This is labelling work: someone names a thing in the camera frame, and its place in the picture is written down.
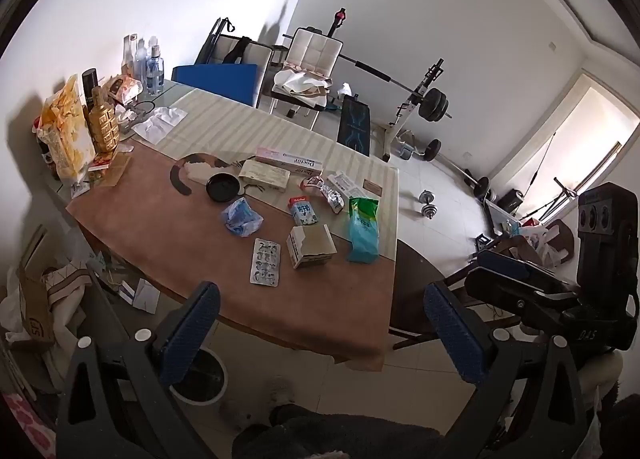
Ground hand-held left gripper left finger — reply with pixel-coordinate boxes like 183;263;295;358
55;281;236;459

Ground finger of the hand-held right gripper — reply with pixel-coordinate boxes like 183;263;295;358
476;249;576;291
466;267;580;316

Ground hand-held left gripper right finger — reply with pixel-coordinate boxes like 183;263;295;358
422;283;591;459

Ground white rimmed trash bin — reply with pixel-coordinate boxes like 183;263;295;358
169;346;230;407

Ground white medicine box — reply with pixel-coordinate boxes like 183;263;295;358
327;170;368;201

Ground white shopping bag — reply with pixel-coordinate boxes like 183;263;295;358
520;224;566;267

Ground small white paper box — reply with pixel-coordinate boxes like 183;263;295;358
131;278;162;314

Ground black box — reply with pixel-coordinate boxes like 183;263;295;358
497;188;525;214

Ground dark wooden chair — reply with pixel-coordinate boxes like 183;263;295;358
390;239;526;350

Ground large brown cardboard box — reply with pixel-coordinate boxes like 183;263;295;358
65;142;401;372

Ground silver pill blister pack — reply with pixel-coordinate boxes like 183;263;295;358
249;238;282;287

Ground crumpled blue plastic bag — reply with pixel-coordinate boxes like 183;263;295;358
221;196;264;238

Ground barbell with small plates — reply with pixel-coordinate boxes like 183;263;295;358
422;139;496;200

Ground green and blue packet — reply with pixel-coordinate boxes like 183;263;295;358
347;196;381;264

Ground person's dark fleece clothing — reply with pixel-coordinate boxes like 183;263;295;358
232;404;451;459

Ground black round dish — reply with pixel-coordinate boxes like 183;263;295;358
206;174;247;202

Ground open small cardboard box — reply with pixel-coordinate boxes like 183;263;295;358
286;224;337;270

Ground calico cat-shaped figure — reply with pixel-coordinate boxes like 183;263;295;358
170;153;232;197

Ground small blue milk carton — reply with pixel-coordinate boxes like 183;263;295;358
287;196;321;227

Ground barbell with black plate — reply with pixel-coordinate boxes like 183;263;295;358
282;32;453;121

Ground beige flat box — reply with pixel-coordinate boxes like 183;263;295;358
237;160;291;190

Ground brown paper piece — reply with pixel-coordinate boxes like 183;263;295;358
92;152;133;187

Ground white barbell rack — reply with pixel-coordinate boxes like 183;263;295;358
382;58;446;162

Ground silver foil wrapper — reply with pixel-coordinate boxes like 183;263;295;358
300;176;346;215

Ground pink floral cloth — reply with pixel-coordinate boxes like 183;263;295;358
0;391;56;459

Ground pink toothpaste box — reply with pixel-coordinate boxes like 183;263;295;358
255;148;323;175

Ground white plastic bag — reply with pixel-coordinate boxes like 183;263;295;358
132;106;188;145

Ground striped beige tablecloth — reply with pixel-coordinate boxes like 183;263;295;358
132;86;401;260

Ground gold bottle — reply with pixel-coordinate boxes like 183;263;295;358
82;86;121;155

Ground yellow snack bag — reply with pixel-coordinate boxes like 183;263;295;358
39;74;97;180

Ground blue panel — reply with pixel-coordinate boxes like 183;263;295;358
171;64;258;107

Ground brown and white snack bag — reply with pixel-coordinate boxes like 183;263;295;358
105;74;143;105

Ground clear bottle with blue label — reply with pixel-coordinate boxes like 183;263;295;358
146;36;166;95

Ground beige cloth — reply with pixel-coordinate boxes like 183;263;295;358
274;66;333;107

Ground black cylinder bottle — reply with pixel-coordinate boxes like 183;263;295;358
81;68;103;105

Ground clear plastic bottle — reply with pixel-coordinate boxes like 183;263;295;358
122;34;140;77
134;39;150;82

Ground white padded chair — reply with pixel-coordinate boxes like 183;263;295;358
270;26;346;132

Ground grey chair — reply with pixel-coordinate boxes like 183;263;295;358
210;34;275;90

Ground red and black stick handle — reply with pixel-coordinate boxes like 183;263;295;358
327;6;348;40

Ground black folding frame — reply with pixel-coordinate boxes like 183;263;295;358
194;16;236;67

